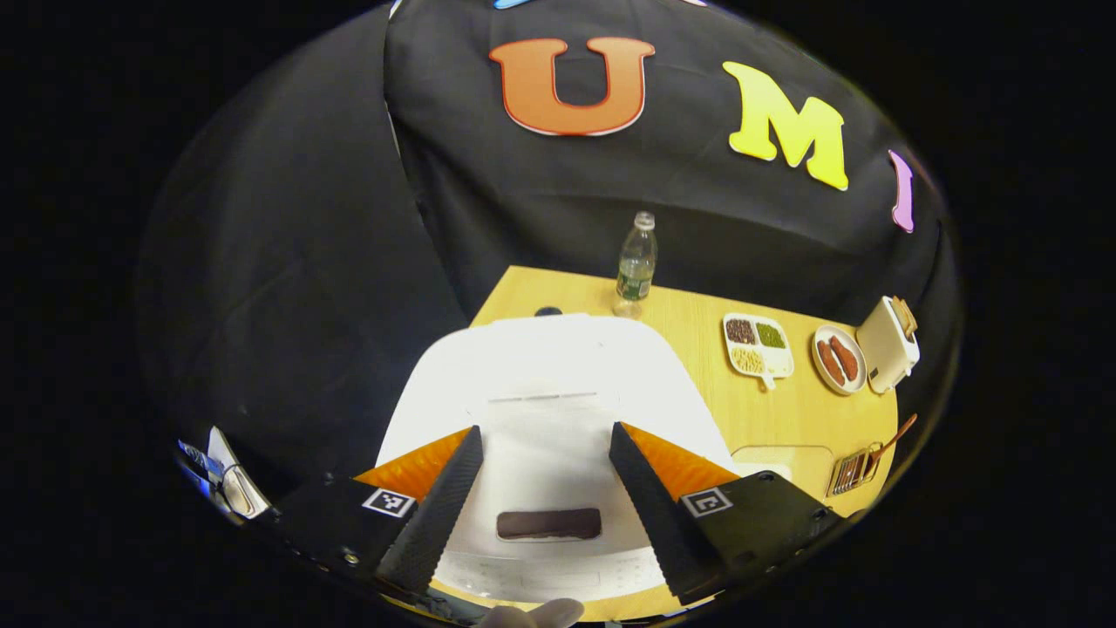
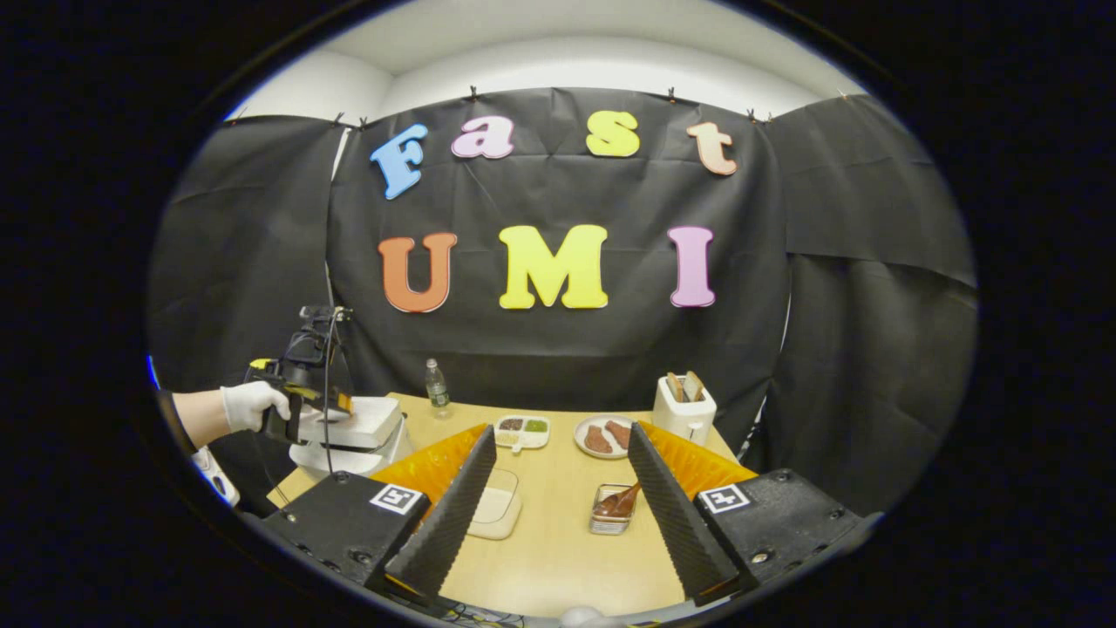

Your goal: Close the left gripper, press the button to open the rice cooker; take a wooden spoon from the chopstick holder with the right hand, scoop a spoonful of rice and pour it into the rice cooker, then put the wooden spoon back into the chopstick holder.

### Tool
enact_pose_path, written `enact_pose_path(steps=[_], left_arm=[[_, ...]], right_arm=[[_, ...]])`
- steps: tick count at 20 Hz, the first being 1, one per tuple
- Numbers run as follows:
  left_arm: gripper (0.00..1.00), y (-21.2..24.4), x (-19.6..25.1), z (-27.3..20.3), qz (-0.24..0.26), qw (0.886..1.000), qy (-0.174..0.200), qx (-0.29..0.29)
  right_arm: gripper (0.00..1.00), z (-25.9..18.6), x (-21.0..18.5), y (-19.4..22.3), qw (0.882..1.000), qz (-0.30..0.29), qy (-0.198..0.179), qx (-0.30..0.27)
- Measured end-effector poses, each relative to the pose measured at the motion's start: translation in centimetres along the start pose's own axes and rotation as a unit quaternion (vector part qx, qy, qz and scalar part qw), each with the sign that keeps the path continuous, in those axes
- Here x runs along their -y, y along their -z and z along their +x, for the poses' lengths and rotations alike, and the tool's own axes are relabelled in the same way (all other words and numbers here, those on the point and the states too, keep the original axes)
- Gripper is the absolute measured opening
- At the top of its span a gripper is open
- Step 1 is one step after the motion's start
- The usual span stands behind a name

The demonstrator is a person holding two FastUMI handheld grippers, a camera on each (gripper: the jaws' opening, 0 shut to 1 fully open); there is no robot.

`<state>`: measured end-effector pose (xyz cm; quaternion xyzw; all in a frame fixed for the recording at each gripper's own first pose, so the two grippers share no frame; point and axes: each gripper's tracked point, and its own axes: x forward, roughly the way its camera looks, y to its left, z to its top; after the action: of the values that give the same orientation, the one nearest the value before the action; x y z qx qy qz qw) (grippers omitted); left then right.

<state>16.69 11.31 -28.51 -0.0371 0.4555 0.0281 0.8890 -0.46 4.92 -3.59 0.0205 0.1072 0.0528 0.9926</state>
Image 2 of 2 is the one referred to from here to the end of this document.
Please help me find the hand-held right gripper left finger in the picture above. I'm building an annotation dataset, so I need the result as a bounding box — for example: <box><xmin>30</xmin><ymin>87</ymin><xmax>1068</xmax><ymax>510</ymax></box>
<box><xmin>262</xmin><ymin>425</ymin><xmax>498</xmax><ymax>607</ymax></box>

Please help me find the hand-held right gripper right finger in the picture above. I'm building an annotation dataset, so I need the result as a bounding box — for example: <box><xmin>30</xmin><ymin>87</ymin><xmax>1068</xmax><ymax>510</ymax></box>
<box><xmin>628</xmin><ymin>421</ymin><xmax>873</xmax><ymax>607</ymax></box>

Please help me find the white rice cooker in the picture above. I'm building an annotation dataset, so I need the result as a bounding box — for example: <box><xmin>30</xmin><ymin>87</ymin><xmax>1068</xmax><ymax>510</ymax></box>
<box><xmin>289</xmin><ymin>395</ymin><xmax>415</xmax><ymax>476</ymax></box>

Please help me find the clear rice container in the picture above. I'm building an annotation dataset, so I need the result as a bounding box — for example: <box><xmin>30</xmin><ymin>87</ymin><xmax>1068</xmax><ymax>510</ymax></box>
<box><xmin>466</xmin><ymin>468</ymin><xmax>524</xmax><ymax>541</ymax></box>

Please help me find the brown wooden spoon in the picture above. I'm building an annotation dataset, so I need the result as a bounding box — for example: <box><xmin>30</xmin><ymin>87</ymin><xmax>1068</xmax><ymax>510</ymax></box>
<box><xmin>595</xmin><ymin>482</ymin><xmax>642</xmax><ymax>518</ymax></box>

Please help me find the metal wire chopstick holder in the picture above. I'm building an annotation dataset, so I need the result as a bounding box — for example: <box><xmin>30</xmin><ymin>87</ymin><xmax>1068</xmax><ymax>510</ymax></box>
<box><xmin>589</xmin><ymin>482</ymin><xmax>637</xmax><ymax>536</ymax></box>

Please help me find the white toaster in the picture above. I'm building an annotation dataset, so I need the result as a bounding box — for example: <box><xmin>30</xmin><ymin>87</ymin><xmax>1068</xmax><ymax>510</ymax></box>
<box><xmin>652</xmin><ymin>375</ymin><xmax>718</xmax><ymax>446</ymax></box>

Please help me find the clear plastic water bottle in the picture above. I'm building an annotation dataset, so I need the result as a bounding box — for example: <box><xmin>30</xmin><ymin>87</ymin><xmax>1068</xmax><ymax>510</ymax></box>
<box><xmin>425</xmin><ymin>358</ymin><xmax>452</xmax><ymax>420</ymax></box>

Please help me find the white divided grain tray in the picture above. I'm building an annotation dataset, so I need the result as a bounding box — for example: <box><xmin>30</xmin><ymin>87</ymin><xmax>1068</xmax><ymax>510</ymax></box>
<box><xmin>493</xmin><ymin>415</ymin><xmax>552</xmax><ymax>454</ymax></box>

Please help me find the white round plate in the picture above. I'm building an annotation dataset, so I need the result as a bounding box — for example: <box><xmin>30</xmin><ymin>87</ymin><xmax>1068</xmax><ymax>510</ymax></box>
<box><xmin>574</xmin><ymin>415</ymin><xmax>636</xmax><ymax>461</ymax></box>

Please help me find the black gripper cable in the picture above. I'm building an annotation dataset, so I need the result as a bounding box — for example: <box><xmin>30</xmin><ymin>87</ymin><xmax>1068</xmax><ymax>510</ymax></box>
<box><xmin>321</xmin><ymin>314</ymin><xmax>339</xmax><ymax>476</ymax></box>

